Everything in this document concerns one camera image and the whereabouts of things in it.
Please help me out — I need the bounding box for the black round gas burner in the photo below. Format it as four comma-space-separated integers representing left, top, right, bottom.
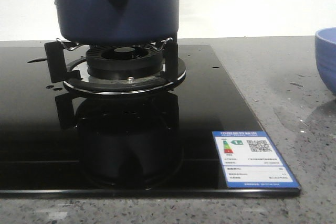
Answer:
86, 46, 163, 80

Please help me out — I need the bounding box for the dark blue cooking pot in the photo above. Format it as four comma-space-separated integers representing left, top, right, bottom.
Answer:
55, 0, 179, 45

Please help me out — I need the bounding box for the light blue bowl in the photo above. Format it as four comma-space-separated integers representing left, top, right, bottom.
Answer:
314, 27, 335, 95

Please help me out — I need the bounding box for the blue energy efficiency label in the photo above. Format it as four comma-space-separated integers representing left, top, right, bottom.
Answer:
212, 131, 300, 189

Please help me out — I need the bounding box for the black metal pot support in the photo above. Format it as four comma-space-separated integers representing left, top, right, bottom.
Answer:
45, 37, 186, 95

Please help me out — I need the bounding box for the black glass gas stove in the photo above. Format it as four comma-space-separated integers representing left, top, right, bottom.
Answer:
1, 45, 301, 198

